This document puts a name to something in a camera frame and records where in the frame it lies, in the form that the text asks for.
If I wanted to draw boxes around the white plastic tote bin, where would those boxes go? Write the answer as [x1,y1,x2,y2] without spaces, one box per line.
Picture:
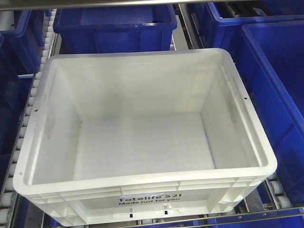
[13,48,277,226]

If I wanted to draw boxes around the blue bin behind tote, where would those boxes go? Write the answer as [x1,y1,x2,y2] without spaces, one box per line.
[53,5,177,54]

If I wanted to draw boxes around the blue bin right shelf far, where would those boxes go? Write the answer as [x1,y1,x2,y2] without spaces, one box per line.
[187,1,304,61]

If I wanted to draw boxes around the blue bin shelf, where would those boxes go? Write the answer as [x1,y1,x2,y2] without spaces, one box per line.
[236,21,304,205]
[187,1,304,61]
[0,10,45,183]

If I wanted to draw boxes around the blue bin right shelf near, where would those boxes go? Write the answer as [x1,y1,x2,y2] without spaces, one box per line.
[236,21,304,205]

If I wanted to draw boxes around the blue bin left shelf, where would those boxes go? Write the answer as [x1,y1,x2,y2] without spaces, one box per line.
[0,10,45,183]

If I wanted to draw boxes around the steel front bar right shelf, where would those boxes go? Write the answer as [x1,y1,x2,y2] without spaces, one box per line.
[87,207,304,228]

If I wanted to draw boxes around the steel top shelf bar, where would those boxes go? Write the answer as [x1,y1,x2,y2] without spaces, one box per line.
[0,0,304,11]

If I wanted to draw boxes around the white roller track left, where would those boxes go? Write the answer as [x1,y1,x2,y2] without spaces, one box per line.
[0,9,58,214]

